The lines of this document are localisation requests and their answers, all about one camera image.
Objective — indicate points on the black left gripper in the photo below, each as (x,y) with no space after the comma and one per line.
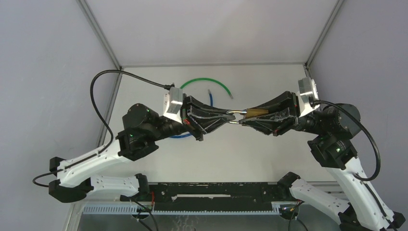
(203,125)

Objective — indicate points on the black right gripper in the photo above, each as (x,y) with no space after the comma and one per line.
(281,117)

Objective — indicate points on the large brass padlock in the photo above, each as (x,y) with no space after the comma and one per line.
(248,113)

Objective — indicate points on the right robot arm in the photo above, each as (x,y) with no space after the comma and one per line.
(334,126)

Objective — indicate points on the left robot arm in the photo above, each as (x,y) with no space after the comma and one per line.
(80,177)

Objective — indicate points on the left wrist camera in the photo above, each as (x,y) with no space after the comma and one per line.
(173,102)

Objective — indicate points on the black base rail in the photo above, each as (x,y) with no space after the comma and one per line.
(228,196)

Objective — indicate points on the white slotted cable duct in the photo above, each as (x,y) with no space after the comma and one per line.
(111,209)

